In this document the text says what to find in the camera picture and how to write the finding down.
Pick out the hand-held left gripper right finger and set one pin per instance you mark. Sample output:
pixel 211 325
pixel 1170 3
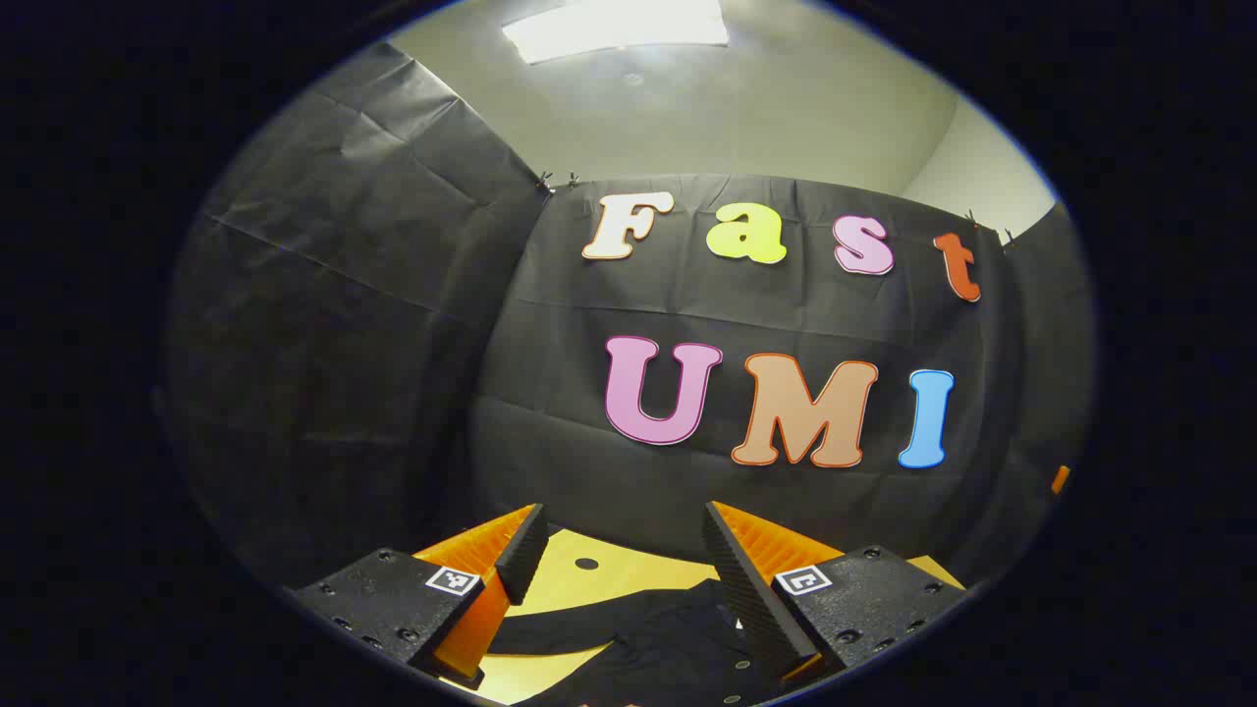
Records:
pixel 746 589

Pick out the ceiling light panel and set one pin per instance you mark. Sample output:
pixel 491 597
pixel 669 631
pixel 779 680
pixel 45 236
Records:
pixel 609 25

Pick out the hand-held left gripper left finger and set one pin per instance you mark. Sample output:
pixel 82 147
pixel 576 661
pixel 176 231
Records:
pixel 520 555

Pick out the black button shirt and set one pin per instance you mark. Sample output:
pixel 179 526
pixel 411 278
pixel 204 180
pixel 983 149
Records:
pixel 668 638

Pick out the black backdrop cloth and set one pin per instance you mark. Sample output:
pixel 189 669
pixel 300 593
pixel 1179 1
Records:
pixel 393 344

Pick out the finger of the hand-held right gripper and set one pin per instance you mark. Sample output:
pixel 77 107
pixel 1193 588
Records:
pixel 1060 479

